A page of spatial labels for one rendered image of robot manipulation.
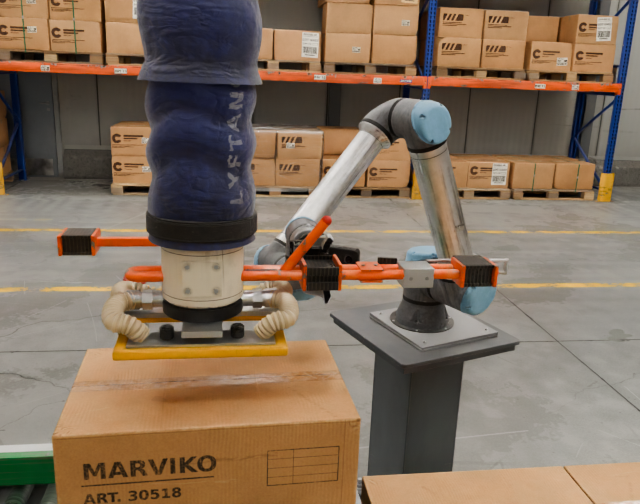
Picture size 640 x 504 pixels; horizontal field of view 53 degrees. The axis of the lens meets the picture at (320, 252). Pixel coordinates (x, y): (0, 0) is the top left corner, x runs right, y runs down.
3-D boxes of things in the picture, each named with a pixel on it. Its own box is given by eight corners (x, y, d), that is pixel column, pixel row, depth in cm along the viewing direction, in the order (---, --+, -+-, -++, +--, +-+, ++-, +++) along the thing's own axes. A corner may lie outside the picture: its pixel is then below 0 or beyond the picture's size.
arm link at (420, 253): (424, 284, 240) (428, 239, 235) (458, 298, 227) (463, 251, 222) (393, 291, 232) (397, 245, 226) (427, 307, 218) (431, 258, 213)
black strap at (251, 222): (140, 244, 121) (139, 223, 120) (152, 216, 143) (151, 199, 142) (260, 243, 124) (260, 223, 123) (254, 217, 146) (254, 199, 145)
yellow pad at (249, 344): (111, 361, 123) (110, 337, 121) (119, 340, 132) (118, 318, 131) (288, 356, 128) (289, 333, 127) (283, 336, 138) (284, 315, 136)
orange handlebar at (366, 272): (68, 287, 129) (67, 270, 128) (95, 247, 158) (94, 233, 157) (502, 282, 144) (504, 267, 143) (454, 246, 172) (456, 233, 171)
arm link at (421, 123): (464, 285, 227) (415, 87, 189) (504, 301, 214) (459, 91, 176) (435, 310, 221) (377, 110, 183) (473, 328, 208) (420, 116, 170)
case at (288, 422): (66, 609, 131) (50, 436, 121) (96, 487, 169) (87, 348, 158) (351, 579, 142) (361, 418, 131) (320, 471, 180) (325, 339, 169)
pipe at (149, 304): (112, 340, 124) (111, 312, 122) (129, 296, 147) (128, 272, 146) (287, 336, 129) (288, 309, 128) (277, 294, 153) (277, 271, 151)
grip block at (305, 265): (302, 292, 135) (303, 266, 134) (297, 278, 144) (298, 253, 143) (342, 292, 136) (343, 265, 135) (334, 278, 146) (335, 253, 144)
